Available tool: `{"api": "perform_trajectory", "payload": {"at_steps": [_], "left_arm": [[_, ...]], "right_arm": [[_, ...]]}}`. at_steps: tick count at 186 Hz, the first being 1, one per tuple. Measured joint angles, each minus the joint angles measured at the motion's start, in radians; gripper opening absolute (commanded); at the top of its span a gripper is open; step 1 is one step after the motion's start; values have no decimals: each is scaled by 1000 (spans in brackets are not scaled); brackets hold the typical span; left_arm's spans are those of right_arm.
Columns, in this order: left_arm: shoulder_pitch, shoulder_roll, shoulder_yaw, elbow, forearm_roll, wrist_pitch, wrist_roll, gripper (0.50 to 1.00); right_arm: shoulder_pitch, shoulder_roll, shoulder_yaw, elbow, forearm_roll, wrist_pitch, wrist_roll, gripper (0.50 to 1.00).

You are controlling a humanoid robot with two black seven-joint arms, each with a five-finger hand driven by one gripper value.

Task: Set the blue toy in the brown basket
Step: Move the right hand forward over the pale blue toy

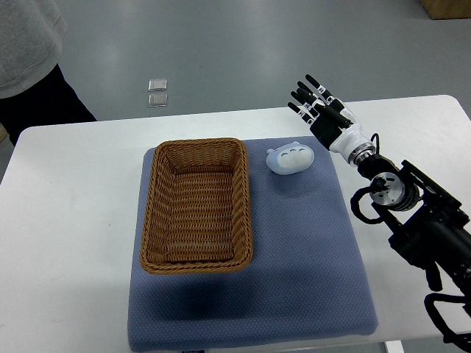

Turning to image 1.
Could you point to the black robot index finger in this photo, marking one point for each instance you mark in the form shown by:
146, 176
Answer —
322, 90

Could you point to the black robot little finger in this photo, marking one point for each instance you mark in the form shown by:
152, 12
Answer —
306, 117

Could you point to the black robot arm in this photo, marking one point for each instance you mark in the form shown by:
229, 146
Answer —
427, 223

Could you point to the brown wicker basket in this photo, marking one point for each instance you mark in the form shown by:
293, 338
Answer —
197, 218

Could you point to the blue quilted mat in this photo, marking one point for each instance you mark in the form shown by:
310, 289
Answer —
306, 279

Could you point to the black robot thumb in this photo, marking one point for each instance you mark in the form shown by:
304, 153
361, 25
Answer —
337, 118

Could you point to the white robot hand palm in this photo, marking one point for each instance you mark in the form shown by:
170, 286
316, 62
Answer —
349, 142

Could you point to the upper metal floor plate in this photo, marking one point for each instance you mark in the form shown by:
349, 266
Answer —
157, 85

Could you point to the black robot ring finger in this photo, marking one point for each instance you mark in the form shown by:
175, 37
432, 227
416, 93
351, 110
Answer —
312, 112

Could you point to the brown cardboard box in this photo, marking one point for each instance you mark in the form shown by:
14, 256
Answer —
446, 9

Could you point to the person in grey top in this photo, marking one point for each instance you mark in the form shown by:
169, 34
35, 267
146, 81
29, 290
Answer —
34, 91

